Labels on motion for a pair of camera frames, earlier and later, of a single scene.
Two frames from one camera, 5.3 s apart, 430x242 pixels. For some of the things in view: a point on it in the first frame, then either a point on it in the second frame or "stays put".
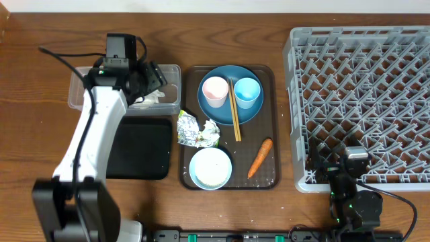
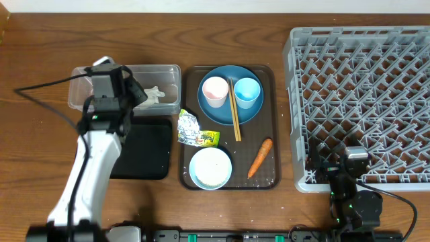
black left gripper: [156, 81] -> [135, 88]
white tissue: [149, 99] stays put
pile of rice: [211, 167] stays put
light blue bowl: [210, 169] stays put
